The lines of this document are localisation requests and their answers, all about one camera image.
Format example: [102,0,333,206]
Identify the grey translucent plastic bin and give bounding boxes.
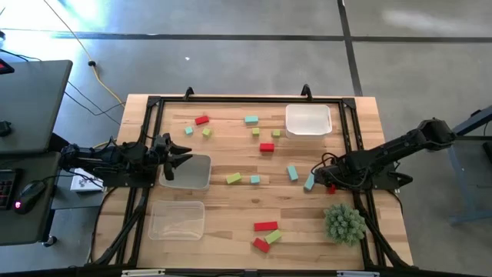
[158,153,212,192]

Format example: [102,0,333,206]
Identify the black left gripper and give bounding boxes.
[148,132,194,182]

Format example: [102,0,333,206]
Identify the white edge bracket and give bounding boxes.
[337,270,380,277]
[121,269,166,277]

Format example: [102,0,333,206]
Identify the grey side desk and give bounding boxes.
[0,59,74,247]

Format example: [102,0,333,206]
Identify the black computer mouse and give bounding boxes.
[13,180,47,215]

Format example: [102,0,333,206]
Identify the blue metal table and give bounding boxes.
[447,105,492,226]

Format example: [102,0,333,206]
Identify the yellow floor cable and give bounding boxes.
[42,0,126,108]

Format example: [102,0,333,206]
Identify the black aluminium table frame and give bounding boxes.
[86,83,414,270]

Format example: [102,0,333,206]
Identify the white printed box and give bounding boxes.
[70,168,105,192]

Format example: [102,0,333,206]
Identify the black floor cable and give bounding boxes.
[63,78,126,126]

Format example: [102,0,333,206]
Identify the clear plastic bin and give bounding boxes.
[148,199,206,242]

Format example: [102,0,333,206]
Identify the black keyboard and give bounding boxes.
[0,169,20,211]

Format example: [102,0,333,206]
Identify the green artificial plant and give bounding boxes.
[324,203,367,246]

